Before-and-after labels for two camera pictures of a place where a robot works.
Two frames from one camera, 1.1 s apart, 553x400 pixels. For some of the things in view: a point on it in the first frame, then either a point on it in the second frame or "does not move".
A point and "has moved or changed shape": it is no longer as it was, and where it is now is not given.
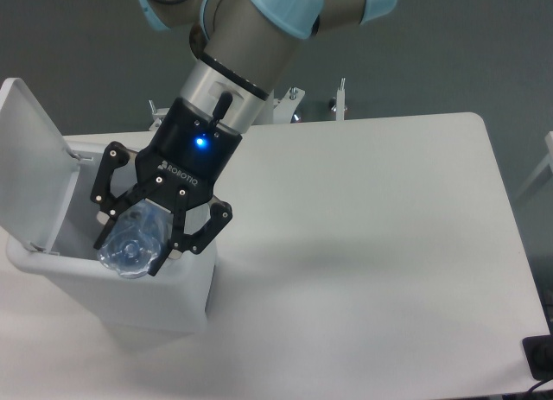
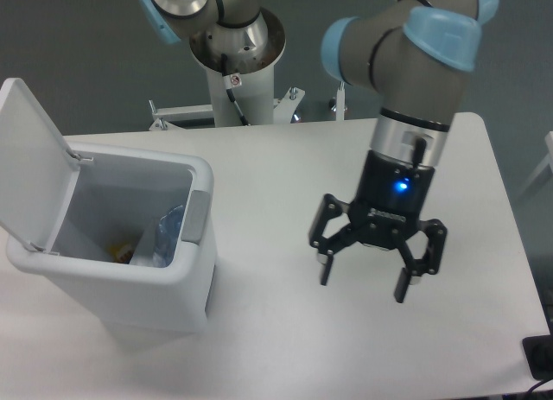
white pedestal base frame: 279,109 does not move
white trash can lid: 37,169 does not move
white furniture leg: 549,161 does not move
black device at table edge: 538,351 does not move
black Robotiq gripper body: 189,157 to 391,197
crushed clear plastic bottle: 136,238 has moved or changed shape
